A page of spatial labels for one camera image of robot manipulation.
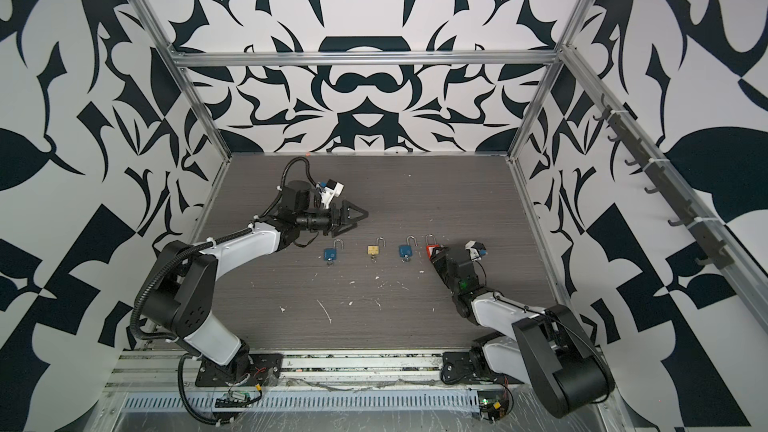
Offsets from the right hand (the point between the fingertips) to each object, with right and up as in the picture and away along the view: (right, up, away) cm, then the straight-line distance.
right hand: (435, 249), depth 90 cm
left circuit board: (-49, -29, -22) cm, 61 cm away
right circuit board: (+11, -33, -19) cm, 39 cm away
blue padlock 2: (-8, -1, +4) cm, 9 cm away
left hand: (-20, +11, -8) cm, 24 cm away
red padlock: (-1, 0, +4) cm, 4 cm away
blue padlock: (-32, -2, +4) cm, 32 cm away
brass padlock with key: (-19, -1, +4) cm, 19 cm away
